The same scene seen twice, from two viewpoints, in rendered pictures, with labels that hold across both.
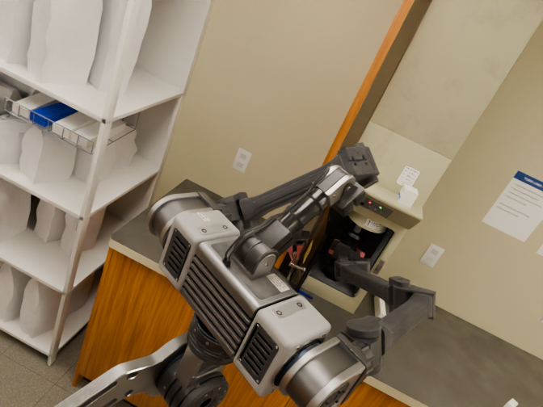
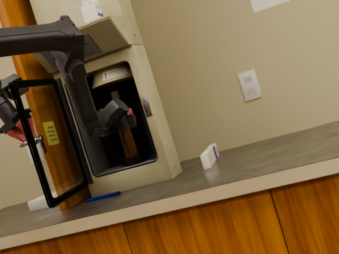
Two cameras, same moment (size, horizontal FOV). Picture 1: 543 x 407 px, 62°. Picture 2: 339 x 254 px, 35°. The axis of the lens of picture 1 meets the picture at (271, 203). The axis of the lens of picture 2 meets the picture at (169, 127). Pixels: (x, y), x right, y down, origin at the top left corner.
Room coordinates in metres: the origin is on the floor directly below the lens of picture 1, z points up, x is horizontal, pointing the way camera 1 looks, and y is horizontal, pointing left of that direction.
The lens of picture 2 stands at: (-0.11, -1.01, 1.20)
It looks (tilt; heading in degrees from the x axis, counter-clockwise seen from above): 3 degrees down; 15
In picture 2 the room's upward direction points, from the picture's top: 17 degrees counter-clockwise
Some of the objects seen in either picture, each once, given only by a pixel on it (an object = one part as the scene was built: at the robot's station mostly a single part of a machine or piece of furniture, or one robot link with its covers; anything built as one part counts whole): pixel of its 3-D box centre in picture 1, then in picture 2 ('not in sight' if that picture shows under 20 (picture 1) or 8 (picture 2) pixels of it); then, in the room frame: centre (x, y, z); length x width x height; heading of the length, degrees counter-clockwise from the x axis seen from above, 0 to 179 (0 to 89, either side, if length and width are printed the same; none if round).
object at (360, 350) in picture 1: (349, 363); not in sight; (0.72, -0.28, 1.45); 0.09 x 0.08 x 0.12; 54
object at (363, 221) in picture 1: (369, 214); (113, 74); (1.72, -0.38, 1.34); 0.18 x 0.18 x 0.05
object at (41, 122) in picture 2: (306, 256); (52, 138); (1.47, -0.20, 1.19); 0.30 x 0.01 x 0.40; 0
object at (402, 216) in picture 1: (376, 203); (78, 45); (1.56, -0.35, 1.46); 0.32 x 0.12 x 0.10; 85
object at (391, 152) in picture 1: (363, 213); (113, 80); (1.75, -0.37, 1.33); 0.32 x 0.25 x 0.77; 85
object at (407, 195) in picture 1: (407, 195); (92, 13); (1.56, -0.43, 1.54); 0.05 x 0.05 x 0.06; 0
